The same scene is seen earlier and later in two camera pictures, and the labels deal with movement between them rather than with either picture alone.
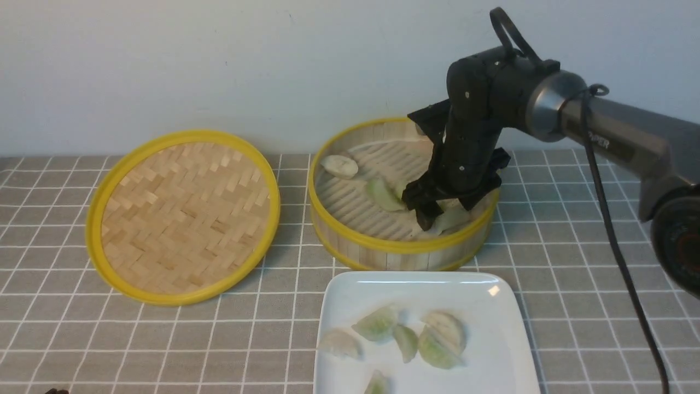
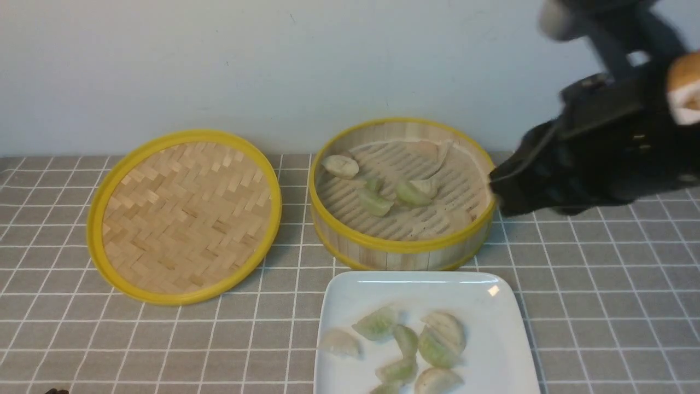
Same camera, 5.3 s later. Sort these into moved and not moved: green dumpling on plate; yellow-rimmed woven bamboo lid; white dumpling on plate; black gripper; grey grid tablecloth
Moved: black gripper
Not moved: yellow-rimmed woven bamboo lid; grey grid tablecloth; white dumpling on plate; green dumpling on plate
